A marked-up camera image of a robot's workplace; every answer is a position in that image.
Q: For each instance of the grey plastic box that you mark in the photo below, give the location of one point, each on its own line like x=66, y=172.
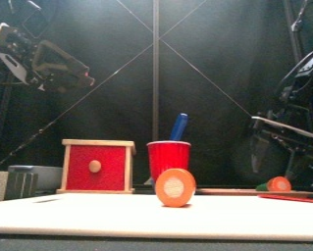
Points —
x=47, y=176

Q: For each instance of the orange toy carrot bottom piece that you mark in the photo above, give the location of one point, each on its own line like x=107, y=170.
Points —
x=176, y=187

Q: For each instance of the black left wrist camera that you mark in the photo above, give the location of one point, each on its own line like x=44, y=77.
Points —
x=35, y=23

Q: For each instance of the red flat board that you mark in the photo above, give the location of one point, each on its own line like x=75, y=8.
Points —
x=289, y=198

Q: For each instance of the toy carrot top with green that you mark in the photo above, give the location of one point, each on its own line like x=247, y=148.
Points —
x=279, y=184

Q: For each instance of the white cutting board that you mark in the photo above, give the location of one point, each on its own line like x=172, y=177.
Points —
x=97, y=215

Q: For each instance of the dark green striped block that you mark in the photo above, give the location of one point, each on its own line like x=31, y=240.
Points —
x=20, y=185

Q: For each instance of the white right camera mount bracket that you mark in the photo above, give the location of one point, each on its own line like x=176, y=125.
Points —
x=285, y=125

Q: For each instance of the blue marker pen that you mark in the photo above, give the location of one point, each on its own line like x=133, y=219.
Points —
x=178, y=127

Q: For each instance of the thin vertical metal frame bar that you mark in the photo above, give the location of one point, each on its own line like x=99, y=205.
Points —
x=156, y=81

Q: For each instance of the white left camera mount bracket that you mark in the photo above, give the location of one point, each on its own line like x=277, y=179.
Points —
x=8, y=62

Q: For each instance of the red plastic cup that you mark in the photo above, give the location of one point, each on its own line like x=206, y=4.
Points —
x=168, y=155

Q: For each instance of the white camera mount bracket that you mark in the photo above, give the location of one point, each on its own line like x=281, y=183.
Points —
x=8, y=62
x=285, y=125

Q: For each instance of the wooden box with red drawer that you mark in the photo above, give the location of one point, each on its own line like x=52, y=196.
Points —
x=97, y=166

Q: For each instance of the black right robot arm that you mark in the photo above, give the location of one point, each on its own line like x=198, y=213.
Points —
x=304, y=85

